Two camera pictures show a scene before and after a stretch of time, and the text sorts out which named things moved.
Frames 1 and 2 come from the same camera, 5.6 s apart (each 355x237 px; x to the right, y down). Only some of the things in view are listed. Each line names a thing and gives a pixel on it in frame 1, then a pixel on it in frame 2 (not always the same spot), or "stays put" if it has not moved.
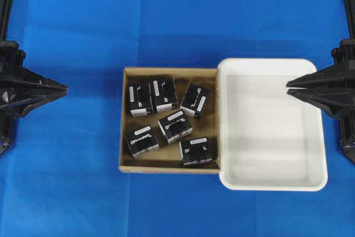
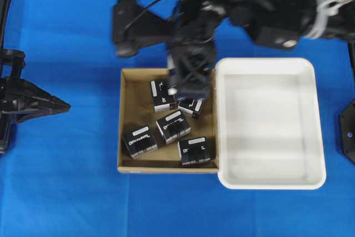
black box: (140, 98) to (174, 88)
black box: (195, 100) stays put
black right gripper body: (339, 81) to (190, 50)
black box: (141, 141) stays put
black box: (195, 151) stays put
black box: (175, 126) stays put
